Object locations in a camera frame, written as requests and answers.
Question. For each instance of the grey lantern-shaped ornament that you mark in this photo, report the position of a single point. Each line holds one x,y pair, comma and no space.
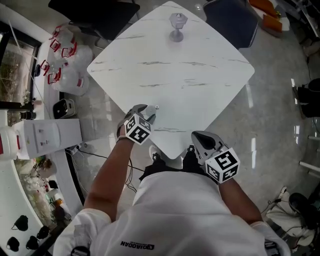
177,25

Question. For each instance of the person's black shorts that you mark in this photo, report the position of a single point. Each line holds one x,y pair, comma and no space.
160,167

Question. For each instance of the clear plastic water jug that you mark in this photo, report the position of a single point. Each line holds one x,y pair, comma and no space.
8,142
80,58
55,45
70,83
62,33
46,68

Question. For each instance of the person's right forearm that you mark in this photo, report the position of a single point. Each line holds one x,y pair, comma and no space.
237,202

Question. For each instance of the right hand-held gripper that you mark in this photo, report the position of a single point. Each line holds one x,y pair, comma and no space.
222,166

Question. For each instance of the white cloth bag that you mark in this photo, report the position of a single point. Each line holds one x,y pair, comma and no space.
280,215

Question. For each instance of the black oval device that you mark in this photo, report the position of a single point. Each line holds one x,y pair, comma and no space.
37,70

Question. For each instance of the black framed window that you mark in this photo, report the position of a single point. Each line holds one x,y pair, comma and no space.
15,70

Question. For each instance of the person's left white shoe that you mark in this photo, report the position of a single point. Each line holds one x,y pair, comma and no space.
155,153

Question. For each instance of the orange cushion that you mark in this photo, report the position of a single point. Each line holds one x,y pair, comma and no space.
272,22
260,4

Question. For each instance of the white lounge seat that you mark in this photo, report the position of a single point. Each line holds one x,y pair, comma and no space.
285,23

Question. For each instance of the white water dispenser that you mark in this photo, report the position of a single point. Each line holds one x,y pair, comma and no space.
62,135

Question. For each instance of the black cap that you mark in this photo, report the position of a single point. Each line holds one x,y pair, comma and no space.
12,243
20,222
32,242
42,231

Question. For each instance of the white power strip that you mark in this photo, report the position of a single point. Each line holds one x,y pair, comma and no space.
77,148

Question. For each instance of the person's right white shoe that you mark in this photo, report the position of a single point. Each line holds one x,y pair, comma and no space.
191,148

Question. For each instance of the small cream black appliance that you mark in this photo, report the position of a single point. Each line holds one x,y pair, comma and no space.
63,108

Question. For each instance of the white curved counter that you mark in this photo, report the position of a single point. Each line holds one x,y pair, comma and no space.
65,180

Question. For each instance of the white desk frame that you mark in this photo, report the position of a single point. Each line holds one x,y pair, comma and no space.
307,165

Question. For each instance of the person's white t-shirt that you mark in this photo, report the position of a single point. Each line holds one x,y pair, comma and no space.
175,220

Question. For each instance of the black mesh office chair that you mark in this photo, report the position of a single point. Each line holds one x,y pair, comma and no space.
100,15

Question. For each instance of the dark blue chair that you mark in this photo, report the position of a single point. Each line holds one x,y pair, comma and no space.
230,22

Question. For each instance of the person's left forearm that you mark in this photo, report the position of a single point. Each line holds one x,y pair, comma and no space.
107,180

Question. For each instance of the person's white shoe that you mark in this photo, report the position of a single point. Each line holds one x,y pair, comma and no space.
191,148
155,153

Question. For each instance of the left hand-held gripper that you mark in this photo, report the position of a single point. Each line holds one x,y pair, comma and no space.
137,130

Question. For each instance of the person's left hand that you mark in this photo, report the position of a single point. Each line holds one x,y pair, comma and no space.
121,130

